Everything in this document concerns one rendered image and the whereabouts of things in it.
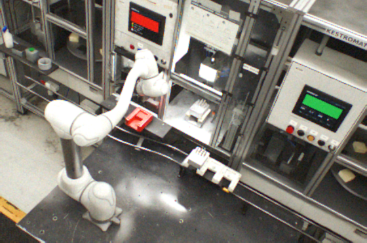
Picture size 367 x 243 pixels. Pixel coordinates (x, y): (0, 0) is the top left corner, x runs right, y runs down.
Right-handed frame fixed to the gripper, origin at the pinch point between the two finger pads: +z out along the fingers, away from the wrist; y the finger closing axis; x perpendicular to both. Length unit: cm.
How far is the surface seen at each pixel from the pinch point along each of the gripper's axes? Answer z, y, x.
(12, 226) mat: 95, -45, 99
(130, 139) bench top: 22, -45, 11
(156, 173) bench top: -6, -59, 27
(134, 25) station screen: -19.8, 28.4, -25.8
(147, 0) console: -35, 39, -33
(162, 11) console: -43, 31, -31
